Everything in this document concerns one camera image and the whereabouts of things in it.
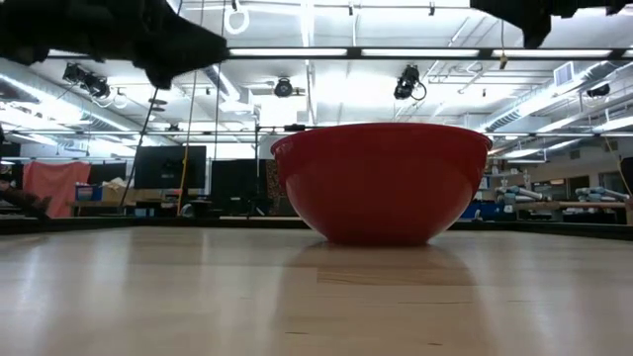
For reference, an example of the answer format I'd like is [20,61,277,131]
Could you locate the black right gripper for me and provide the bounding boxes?
[469,0,633,49]

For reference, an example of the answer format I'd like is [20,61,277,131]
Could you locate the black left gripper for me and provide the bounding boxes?
[0,0,229,91]

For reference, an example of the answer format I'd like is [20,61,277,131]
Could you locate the red plastic bowl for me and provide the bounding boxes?
[270,122,494,247]

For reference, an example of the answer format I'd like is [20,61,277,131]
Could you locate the white ceiling air vent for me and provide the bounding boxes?
[553,60,576,89]

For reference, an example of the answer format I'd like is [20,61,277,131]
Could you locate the black diagonal pole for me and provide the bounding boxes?
[117,87,160,210]

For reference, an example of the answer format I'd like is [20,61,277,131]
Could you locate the large black monitor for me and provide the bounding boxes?
[134,144,208,191]

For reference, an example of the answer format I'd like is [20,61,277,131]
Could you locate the yellow vertical pole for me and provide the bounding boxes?
[176,71,198,217]

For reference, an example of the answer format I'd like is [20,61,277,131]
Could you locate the small dark monitor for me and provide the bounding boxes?
[88,162,128,187]

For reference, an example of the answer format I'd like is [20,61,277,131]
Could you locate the brown cardboard box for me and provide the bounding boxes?
[101,178,175,204]

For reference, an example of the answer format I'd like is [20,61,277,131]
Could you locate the patterned dark board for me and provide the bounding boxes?
[264,158,287,217]

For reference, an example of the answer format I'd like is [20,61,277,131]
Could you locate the wooden background workbench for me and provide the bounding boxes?
[67,199,182,219]

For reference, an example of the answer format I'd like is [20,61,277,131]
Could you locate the blue storage box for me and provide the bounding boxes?
[74,184,104,203]

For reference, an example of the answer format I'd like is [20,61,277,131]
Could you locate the pink hanging cloth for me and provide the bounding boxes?
[22,161,92,220]

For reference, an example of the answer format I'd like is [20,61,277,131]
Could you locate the blue storage bins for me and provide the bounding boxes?
[461,199,506,222]

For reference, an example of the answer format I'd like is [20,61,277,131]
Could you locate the white coiled cable loop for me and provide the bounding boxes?
[224,0,251,37]

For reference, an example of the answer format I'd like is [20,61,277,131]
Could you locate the overhead light bar frame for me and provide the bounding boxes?
[46,45,633,62]

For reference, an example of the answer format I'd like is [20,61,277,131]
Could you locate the thin yellow cable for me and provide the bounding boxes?
[603,137,633,198]

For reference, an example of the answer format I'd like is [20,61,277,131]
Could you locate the black table border rail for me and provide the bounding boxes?
[0,215,633,242]

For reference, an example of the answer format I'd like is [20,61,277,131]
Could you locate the dark curved cable sleeve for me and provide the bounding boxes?
[0,179,52,222]

